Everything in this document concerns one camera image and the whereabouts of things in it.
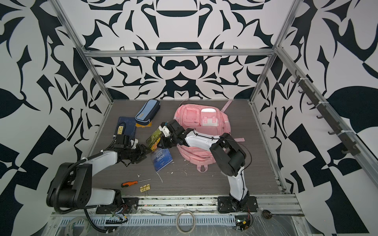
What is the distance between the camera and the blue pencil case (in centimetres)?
104

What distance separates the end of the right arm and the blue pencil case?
0.24 meters

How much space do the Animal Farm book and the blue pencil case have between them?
25 cm

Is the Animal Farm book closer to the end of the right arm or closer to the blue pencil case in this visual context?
the end of the right arm

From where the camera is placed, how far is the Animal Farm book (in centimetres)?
81

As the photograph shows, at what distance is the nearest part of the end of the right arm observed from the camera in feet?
2.26

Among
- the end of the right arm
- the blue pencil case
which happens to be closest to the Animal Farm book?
the end of the right arm

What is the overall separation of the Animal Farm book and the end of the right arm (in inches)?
1.0
